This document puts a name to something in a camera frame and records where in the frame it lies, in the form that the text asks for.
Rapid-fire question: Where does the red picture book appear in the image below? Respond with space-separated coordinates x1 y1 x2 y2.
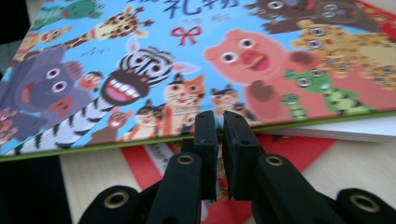
120 133 338 224

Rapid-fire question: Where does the animal picture book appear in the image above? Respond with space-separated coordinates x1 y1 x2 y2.
0 0 396 163

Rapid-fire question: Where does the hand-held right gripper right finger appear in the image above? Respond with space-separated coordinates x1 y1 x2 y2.
221 111 265 201

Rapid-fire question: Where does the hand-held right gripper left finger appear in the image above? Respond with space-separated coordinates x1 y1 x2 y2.
181 109 219 201

